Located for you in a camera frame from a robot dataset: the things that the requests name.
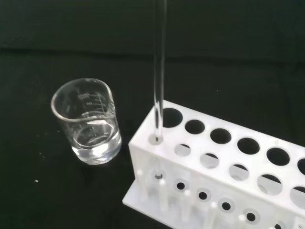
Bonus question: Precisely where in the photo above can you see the white test tube rack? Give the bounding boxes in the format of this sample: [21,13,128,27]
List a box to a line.
[122,99,305,229]

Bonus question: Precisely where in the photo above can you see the black bench cloth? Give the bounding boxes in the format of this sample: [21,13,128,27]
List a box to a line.
[0,0,305,229]

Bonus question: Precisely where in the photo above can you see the small clear glass beaker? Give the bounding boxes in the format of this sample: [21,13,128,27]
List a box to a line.
[50,77,123,166]

